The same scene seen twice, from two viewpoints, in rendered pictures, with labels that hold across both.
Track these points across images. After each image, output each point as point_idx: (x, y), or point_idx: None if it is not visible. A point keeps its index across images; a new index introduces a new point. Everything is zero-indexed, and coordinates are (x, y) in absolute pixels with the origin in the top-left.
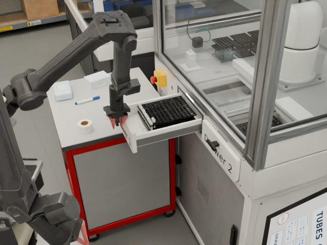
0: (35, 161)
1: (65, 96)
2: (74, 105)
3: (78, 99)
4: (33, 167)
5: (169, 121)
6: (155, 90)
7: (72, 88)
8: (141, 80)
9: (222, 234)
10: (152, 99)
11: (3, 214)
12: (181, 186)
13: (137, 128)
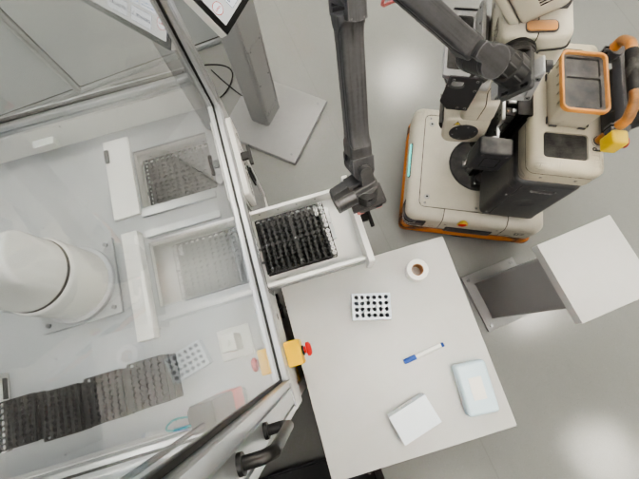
0: (451, 74)
1: (464, 362)
2: (444, 343)
3: (440, 362)
4: (450, 66)
5: (294, 210)
6: (304, 374)
7: (459, 407)
8: (328, 419)
9: (260, 203)
10: (313, 271)
11: (460, 12)
12: None
13: (338, 230)
